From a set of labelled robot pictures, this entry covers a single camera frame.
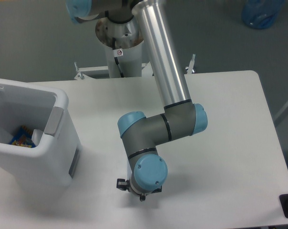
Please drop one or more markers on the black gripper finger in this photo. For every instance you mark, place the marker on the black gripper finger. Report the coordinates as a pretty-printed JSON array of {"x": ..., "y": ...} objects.
[{"x": 122, "y": 184}]

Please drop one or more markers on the white trash can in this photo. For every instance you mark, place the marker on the white trash can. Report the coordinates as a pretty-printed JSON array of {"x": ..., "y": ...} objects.
[{"x": 39, "y": 144}]

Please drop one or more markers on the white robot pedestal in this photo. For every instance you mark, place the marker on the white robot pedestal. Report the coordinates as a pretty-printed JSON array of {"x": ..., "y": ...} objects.
[{"x": 123, "y": 47}]

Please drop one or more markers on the blue snack packet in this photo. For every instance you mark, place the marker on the blue snack packet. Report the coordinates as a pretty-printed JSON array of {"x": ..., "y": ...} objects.
[{"x": 23, "y": 138}]

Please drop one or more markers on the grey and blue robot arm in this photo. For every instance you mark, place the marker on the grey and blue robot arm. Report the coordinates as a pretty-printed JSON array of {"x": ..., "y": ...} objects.
[{"x": 140, "y": 134}]

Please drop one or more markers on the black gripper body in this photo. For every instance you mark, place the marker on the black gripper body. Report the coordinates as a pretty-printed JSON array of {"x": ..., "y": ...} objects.
[{"x": 141, "y": 195}]

